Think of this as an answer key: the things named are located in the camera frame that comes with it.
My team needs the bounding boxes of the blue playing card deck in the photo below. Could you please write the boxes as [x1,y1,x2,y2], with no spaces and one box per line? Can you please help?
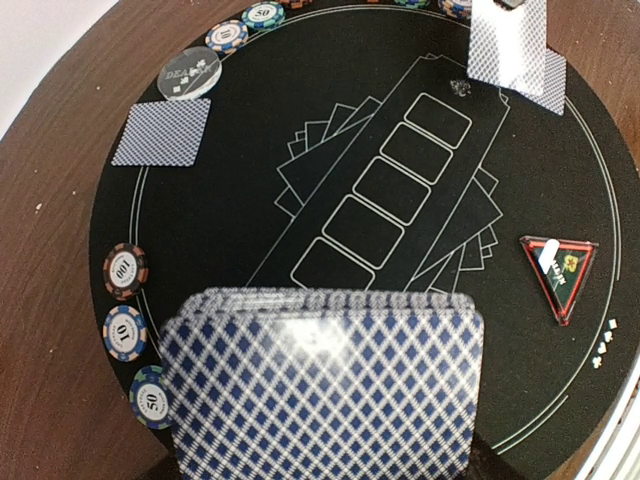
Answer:
[160,288,484,479]

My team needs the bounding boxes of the round black poker mat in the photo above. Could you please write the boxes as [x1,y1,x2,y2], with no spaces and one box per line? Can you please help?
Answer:
[89,1,639,479]

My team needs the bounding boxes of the single blue playing card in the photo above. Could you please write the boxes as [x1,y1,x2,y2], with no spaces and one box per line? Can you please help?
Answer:
[512,47,567,116]

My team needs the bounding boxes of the green poker chip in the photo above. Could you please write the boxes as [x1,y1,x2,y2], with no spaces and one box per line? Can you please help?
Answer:
[129,365,170,430]

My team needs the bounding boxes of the red chip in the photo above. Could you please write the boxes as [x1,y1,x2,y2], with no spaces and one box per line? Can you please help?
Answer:
[102,242,149,301]
[278,0,313,9]

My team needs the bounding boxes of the blue white poker chip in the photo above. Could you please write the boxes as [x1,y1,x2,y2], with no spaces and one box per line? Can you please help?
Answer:
[438,0,472,20]

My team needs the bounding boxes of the red black triangle marker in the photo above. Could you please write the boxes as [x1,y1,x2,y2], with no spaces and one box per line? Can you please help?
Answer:
[519,235,599,326]

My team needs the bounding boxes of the clear round dealer button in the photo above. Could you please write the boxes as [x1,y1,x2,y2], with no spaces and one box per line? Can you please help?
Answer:
[156,46,222,101]

